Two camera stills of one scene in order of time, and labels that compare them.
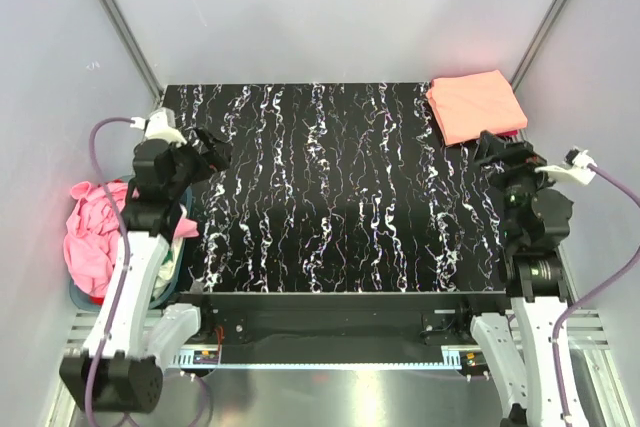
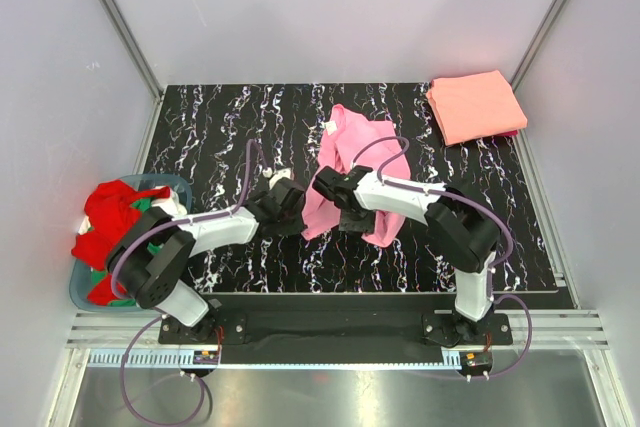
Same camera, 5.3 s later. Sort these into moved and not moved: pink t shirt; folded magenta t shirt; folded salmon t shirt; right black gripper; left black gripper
Moved: pink t shirt; left black gripper; right black gripper
Not moved: folded magenta t shirt; folded salmon t shirt
